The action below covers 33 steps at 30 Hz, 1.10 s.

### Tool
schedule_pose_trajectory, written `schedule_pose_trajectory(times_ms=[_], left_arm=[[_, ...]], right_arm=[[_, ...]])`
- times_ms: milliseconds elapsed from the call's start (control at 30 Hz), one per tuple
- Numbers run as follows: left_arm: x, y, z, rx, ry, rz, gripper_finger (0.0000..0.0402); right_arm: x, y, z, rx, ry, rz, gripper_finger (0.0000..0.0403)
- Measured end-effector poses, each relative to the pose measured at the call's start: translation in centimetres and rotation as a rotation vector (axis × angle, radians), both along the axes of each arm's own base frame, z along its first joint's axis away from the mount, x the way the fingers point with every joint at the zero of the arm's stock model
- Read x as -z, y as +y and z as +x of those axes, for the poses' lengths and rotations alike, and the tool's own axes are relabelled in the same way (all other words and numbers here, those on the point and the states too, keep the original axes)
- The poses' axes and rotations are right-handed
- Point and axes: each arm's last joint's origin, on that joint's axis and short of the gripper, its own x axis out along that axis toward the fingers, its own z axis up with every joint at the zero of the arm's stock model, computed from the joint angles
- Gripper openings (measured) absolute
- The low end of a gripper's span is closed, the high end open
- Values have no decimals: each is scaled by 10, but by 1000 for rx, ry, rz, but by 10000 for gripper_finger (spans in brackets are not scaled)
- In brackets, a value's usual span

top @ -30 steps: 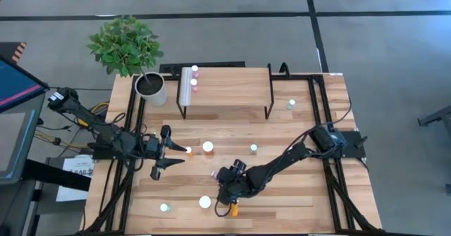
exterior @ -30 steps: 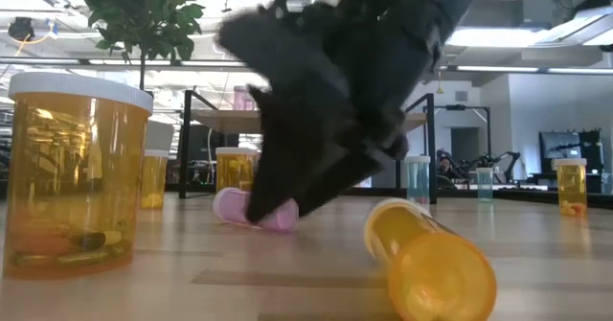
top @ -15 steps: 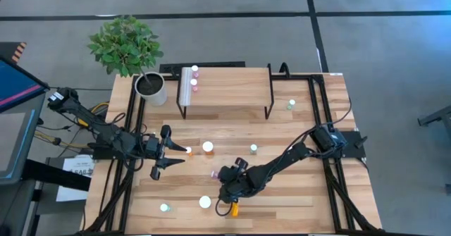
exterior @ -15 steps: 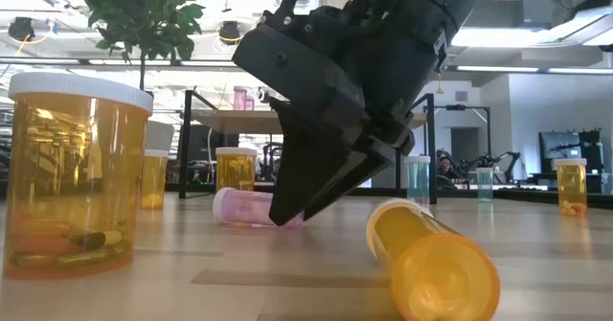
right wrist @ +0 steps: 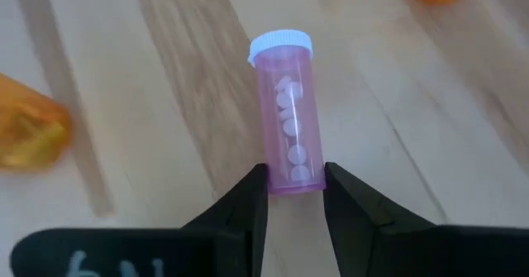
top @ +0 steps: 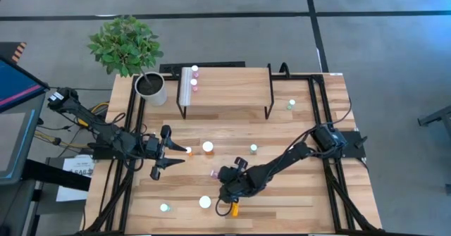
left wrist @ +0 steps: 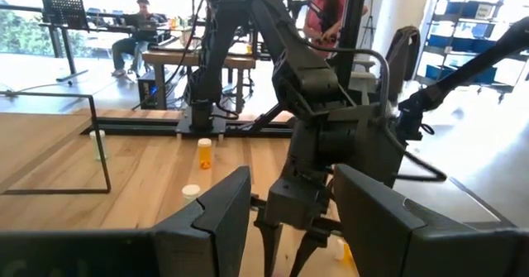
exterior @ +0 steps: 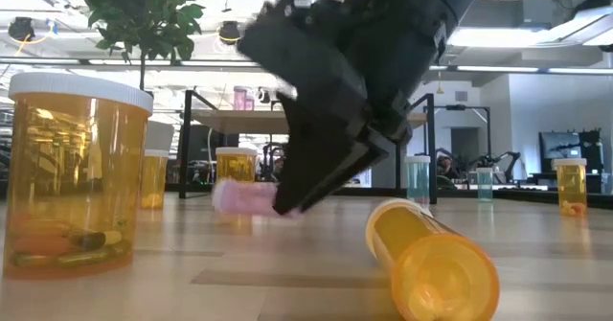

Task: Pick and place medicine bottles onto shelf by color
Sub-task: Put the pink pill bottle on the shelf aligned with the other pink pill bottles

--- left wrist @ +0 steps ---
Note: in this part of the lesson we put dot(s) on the teal medicine bottle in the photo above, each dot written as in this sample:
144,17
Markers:
191,191
98,144

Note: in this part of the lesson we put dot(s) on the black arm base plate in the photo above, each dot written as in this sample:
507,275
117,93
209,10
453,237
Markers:
184,127

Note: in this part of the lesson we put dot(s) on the black aluminium table frame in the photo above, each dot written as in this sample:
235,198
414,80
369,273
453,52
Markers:
132,127

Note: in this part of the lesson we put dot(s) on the person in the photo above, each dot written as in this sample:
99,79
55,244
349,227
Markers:
136,33
320,18

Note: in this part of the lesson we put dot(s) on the black vertical frame post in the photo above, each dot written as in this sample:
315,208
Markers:
351,29

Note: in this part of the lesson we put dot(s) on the small orange medicine bottle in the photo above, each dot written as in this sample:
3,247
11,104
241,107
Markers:
204,153
339,250

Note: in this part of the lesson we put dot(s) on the dark brown chair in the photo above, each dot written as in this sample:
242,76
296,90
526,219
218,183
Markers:
403,58

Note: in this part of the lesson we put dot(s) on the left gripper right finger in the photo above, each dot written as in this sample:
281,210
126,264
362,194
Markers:
380,235

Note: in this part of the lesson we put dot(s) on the black perforated panel stand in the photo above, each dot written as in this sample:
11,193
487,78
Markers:
64,10

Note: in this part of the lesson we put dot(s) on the wooden shelf with black frame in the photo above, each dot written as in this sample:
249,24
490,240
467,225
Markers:
25,132

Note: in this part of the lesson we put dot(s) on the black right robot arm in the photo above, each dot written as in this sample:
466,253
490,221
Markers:
225,41

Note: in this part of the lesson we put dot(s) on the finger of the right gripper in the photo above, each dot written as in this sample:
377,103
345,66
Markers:
308,248
269,244

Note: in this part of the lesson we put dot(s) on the rack with blue bins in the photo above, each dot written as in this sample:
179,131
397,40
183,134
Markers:
467,33

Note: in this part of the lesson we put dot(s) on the black computer tower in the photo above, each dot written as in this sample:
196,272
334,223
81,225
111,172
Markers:
146,89

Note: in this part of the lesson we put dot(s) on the wooden background table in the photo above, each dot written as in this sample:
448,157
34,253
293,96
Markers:
165,58

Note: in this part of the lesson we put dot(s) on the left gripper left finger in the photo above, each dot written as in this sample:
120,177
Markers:
219,227

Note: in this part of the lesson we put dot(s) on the black angled pole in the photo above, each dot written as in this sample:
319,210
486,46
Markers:
463,76

